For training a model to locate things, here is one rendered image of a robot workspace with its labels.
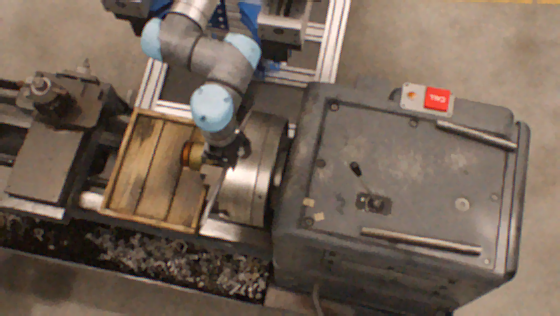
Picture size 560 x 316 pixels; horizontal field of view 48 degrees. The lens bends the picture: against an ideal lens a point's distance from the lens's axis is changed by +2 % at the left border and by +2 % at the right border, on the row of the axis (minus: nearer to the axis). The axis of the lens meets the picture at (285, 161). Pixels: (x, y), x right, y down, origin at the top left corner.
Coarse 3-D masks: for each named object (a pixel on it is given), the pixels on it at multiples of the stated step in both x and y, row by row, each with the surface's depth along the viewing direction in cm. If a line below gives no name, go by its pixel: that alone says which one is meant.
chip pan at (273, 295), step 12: (132, 276) 217; (240, 300) 213; (264, 300) 213; (276, 300) 213; (288, 300) 213; (300, 300) 213; (312, 300) 213; (336, 300) 213; (312, 312) 212; (324, 312) 212; (336, 312) 212; (348, 312) 212; (360, 312) 212; (372, 312) 212; (444, 312) 212
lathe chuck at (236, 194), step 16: (256, 112) 169; (256, 128) 162; (256, 144) 159; (240, 160) 158; (256, 160) 158; (240, 176) 158; (256, 176) 157; (224, 192) 160; (240, 192) 159; (224, 208) 163; (240, 208) 162
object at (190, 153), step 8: (184, 144) 172; (192, 144) 173; (200, 144) 172; (184, 152) 171; (192, 152) 171; (200, 152) 171; (184, 160) 172; (192, 160) 171; (200, 160) 170; (192, 168) 173; (200, 168) 171
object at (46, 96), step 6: (48, 78) 177; (48, 84) 175; (54, 84) 177; (30, 90) 176; (48, 90) 175; (36, 96) 175; (42, 96) 174; (48, 96) 175; (54, 96) 176; (42, 102) 176; (48, 102) 176
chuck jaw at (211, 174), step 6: (204, 168) 171; (210, 168) 171; (216, 168) 171; (222, 168) 171; (204, 174) 170; (210, 174) 170; (216, 174) 170; (210, 180) 169; (216, 180) 169; (204, 186) 170; (210, 186) 168; (210, 192) 167; (216, 198) 166; (216, 204) 167
